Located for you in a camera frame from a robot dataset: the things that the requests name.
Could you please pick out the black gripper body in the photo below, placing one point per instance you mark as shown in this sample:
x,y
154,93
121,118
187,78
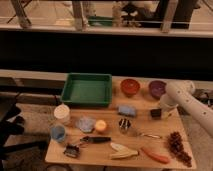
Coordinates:
x,y
156,113

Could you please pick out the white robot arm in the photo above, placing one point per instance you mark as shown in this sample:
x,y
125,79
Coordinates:
x,y
180,93

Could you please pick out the blue eraser sponge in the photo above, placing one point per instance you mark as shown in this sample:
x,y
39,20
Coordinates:
x,y
127,110

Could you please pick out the purple bowl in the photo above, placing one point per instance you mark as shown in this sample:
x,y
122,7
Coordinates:
x,y
157,88

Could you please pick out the metal spoon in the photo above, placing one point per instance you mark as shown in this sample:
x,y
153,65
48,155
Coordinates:
x,y
141,134

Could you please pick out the small metal cup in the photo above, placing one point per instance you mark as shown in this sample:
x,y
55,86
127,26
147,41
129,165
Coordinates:
x,y
124,125

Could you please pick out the red bowl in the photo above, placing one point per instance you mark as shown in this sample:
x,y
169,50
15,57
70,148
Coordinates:
x,y
129,87

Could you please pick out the dark red toy grapes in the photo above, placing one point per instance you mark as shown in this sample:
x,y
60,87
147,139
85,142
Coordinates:
x,y
175,145

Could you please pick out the white plastic piece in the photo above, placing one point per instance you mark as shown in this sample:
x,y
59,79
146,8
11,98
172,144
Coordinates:
x,y
117,147

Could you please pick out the orange ball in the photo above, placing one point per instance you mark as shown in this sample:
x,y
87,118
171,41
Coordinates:
x,y
100,126

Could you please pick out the crumpled grey-blue cloth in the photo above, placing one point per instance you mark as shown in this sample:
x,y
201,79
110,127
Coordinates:
x,y
85,124

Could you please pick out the green plastic tray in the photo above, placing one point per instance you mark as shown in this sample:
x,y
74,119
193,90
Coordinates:
x,y
87,90

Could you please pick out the black binder clip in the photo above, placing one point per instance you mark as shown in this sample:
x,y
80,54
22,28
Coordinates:
x,y
72,151

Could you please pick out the blue cup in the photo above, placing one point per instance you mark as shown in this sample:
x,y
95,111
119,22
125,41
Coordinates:
x,y
58,133

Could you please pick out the black stand at left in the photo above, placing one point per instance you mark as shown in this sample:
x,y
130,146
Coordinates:
x,y
11,123

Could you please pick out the black handled tool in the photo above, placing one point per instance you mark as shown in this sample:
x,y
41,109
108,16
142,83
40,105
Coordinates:
x,y
96,139

